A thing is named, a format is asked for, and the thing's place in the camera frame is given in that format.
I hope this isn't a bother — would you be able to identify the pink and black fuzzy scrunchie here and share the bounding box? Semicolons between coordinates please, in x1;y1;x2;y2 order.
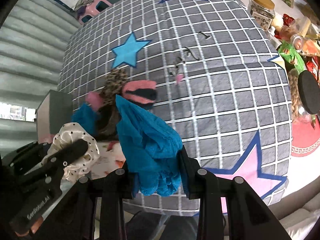
121;79;158;108

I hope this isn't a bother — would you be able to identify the red snack packet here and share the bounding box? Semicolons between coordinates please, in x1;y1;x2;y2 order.
306;57;320;81

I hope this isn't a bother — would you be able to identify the white polka dot scrunchie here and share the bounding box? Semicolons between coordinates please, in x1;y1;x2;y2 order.
46;122;100;182

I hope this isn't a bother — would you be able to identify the grey-green pleated curtain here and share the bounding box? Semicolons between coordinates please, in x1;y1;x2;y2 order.
0;0;77;155

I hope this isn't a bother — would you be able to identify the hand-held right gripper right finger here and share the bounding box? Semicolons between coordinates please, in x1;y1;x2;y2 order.
176;145;293;240

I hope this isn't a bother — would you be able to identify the blue mesh cloth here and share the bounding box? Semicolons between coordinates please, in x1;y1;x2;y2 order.
115;94;183;197
71;104;101;136

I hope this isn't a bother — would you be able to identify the pink plastic stool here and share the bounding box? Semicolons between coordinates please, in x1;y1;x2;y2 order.
76;0;113;25

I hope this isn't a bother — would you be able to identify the small clear jar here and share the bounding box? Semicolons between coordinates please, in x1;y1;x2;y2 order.
290;33;304;52

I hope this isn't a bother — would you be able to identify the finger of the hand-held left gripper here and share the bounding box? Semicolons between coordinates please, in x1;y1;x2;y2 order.
40;139;89;180

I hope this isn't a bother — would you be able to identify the dark brown scrunchie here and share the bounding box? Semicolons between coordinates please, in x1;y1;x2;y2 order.
94;104;121;140

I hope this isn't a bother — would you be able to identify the floral printed cloth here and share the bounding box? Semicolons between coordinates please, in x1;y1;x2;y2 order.
89;140;127;180

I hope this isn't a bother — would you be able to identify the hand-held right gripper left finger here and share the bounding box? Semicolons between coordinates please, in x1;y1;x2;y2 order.
32;162;140;240

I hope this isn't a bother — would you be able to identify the leopard print scrunchie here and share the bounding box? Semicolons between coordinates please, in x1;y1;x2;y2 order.
100;68;129;105

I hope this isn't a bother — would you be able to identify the green snack packet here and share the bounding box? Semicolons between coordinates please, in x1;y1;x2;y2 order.
278;41;306;71

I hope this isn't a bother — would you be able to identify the clear jar with yellow lid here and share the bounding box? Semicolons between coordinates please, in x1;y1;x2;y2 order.
248;0;276;31

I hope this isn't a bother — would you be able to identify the grey checked star blanket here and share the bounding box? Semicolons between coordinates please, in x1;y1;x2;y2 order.
57;0;293;217

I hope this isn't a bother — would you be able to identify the brown braided rope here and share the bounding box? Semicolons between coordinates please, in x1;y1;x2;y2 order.
287;68;301;121

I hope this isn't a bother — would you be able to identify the red round mat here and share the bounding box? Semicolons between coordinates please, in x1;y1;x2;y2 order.
290;115;320;157

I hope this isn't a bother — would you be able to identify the grey storage box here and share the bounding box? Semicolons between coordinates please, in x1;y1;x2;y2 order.
36;89;73;141

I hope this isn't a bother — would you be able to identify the clear plastic container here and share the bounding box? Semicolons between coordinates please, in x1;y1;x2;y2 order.
280;17;312;39

